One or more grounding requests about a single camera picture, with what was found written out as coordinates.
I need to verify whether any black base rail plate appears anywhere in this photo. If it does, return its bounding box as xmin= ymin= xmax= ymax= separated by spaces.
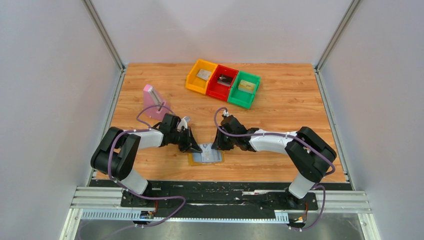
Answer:
xmin=120 ymin=180 xmax=319 ymax=219

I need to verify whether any silver card in yellow bin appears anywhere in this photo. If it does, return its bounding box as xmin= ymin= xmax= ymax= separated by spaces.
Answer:
xmin=196 ymin=69 xmax=212 ymax=81

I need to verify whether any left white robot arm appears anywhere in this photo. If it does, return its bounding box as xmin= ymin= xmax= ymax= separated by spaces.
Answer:
xmin=90 ymin=113 xmax=203 ymax=195

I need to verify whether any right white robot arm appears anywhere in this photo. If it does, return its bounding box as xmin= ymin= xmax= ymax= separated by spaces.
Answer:
xmin=211 ymin=115 xmax=337 ymax=199

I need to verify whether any pink wedge stand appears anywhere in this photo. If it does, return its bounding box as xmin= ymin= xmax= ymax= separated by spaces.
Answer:
xmin=143 ymin=84 xmax=170 ymax=121

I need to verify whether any green plastic bin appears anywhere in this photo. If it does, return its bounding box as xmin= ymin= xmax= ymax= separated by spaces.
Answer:
xmin=227 ymin=71 xmax=261 ymax=109

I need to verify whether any dark card in red bin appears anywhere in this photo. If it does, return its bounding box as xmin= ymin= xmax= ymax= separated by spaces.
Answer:
xmin=217 ymin=74 xmax=233 ymax=87

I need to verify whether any yellow plastic bin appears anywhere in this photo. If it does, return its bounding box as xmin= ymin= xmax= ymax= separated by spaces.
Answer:
xmin=185 ymin=59 xmax=218 ymax=95

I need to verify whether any red plastic bin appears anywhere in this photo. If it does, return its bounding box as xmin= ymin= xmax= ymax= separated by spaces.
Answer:
xmin=206 ymin=64 xmax=239 ymax=102

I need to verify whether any gold card in green bin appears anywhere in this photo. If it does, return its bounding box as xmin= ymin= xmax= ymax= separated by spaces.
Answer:
xmin=238 ymin=80 xmax=256 ymax=93

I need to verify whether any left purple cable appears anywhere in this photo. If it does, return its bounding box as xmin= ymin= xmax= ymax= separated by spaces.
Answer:
xmin=107 ymin=104 xmax=188 ymax=229

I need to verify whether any yellow leather card holder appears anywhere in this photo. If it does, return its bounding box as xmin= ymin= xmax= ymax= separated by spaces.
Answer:
xmin=188 ymin=143 xmax=224 ymax=166

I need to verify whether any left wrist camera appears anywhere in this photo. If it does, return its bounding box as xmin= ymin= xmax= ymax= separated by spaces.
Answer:
xmin=177 ymin=116 xmax=191 ymax=131

